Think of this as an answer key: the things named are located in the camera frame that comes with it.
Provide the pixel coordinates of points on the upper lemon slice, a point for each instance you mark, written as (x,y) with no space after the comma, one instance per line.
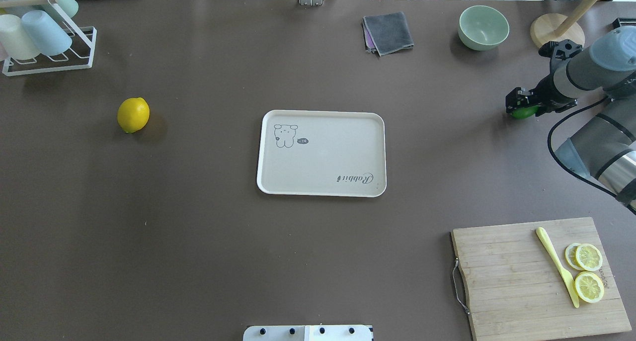
(589,287)

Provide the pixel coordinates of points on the yellow lemon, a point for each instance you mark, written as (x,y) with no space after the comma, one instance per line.
(133,114)

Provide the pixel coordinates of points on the cream cup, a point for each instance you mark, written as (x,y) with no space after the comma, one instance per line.
(15,40)

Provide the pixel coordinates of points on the black frame object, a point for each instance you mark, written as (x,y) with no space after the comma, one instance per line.
(624,22)

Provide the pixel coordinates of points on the wooden mug tree stand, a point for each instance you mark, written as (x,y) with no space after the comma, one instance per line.
(558,27)

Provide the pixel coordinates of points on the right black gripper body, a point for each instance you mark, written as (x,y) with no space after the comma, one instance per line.
(545,91)

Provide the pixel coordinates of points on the purple cloth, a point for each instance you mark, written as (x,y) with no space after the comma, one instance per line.
(368,40)

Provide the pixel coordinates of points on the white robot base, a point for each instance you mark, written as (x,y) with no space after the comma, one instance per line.
(309,333)

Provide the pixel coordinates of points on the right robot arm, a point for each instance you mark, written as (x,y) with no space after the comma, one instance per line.
(602,152)

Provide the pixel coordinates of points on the green lime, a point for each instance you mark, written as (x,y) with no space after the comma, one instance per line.
(524,112)

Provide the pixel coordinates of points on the white wire cup rack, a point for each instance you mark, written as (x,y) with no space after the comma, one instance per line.
(79,56)

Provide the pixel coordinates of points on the yellow plastic knife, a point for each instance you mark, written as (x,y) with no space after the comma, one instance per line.
(565,275)

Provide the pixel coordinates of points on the beige rabbit tray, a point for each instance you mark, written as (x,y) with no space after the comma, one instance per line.
(322,153)

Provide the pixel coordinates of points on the front lemon slice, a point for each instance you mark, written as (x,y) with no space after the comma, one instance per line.
(588,257)

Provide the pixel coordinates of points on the light blue cup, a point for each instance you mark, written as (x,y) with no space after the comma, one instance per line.
(45,33)

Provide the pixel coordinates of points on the hidden lemon slice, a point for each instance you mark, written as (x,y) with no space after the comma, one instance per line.
(569,254)

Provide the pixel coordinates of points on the wooden cutting board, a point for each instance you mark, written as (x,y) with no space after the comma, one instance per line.
(514,291)

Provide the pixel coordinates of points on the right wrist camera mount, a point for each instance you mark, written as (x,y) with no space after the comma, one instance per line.
(559,52)

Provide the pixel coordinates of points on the green bowl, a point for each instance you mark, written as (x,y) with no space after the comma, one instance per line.
(482,28)

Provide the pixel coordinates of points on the grey cloth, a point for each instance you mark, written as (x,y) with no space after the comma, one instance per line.
(390,32)

